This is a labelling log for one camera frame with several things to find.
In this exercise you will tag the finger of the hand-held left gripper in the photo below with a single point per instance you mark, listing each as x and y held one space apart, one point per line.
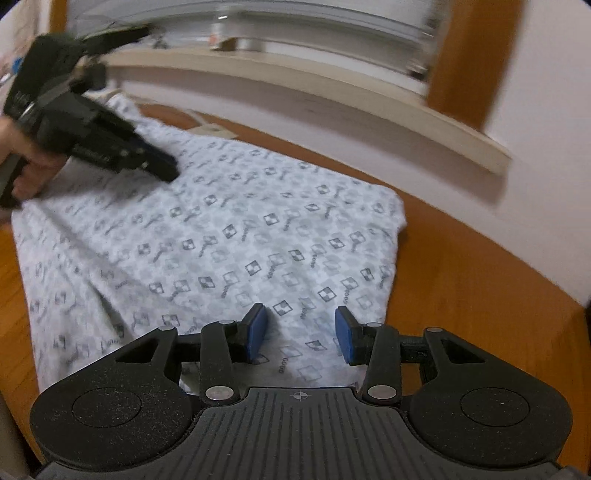
154 161
117 38

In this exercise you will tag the white patterned garment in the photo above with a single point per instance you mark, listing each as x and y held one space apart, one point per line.
231 221

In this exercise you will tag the person's left hand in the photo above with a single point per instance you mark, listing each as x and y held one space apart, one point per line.
39 170

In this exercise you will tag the beige socket plate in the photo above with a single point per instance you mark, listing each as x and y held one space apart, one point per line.
217 130

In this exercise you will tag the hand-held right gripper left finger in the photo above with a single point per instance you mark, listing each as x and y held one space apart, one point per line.
256 332

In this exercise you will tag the clear bottle with orange label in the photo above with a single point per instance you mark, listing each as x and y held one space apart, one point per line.
222 37

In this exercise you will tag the wooden window frame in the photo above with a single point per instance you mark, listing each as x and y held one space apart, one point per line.
471 60

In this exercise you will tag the white window blind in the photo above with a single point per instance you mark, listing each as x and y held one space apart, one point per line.
300 27

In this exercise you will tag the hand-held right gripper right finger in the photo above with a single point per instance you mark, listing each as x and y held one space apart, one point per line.
344 337

